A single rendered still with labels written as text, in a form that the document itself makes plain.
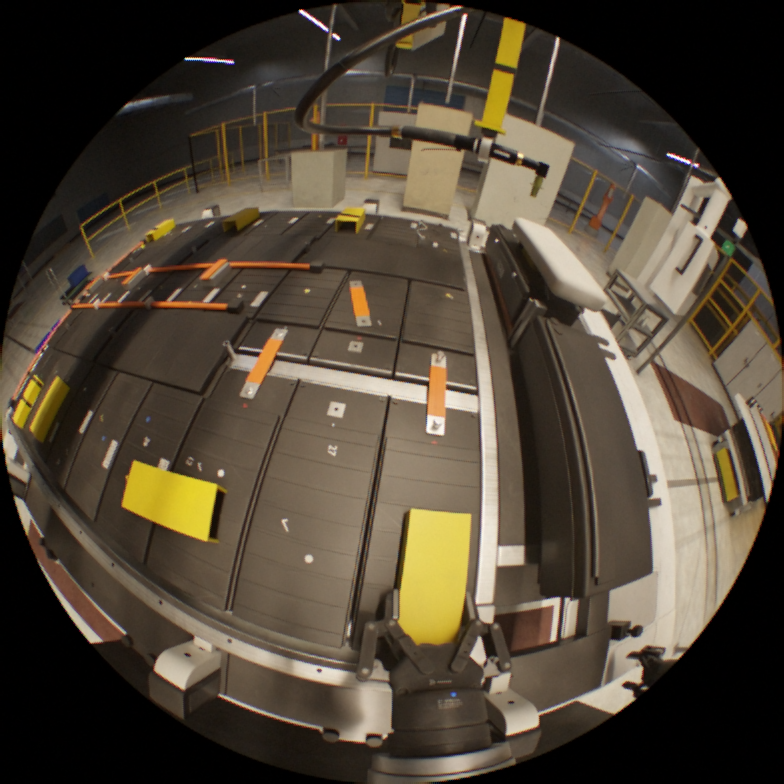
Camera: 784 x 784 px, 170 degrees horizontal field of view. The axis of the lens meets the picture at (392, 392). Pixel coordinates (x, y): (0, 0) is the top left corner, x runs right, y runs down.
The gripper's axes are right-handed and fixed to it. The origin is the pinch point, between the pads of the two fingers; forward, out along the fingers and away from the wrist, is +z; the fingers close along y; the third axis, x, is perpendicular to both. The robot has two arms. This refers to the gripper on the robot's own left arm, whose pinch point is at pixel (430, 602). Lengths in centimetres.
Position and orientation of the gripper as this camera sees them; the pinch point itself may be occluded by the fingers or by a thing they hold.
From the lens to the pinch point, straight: 30.9
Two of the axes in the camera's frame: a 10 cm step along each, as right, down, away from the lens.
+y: -9.9, -1.7, -0.2
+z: 0.3, -2.6, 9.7
